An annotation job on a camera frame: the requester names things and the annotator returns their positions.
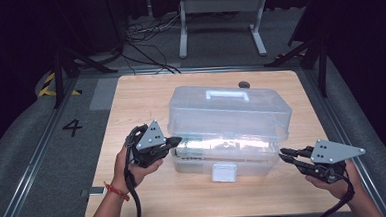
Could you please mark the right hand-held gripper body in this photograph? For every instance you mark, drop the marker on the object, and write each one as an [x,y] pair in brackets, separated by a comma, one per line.
[330,161]

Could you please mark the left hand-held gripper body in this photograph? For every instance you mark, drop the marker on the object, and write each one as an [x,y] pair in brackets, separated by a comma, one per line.
[148,144]

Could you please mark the clear plastic storage box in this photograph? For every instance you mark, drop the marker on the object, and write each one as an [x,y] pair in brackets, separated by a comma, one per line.
[228,130]

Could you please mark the person's right hand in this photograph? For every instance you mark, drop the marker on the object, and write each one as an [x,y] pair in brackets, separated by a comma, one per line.
[342,187]

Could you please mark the person's left hand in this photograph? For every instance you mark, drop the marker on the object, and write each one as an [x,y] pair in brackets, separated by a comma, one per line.
[134,173]

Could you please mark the small dark round object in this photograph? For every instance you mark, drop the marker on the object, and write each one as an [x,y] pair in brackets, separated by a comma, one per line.
[244,84]

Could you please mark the black tripod stand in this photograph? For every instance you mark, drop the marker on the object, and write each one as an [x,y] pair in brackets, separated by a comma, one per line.
[65,61]
[315,53]

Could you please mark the grey metal stand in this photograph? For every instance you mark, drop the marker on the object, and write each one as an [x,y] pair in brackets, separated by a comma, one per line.
[222,7]

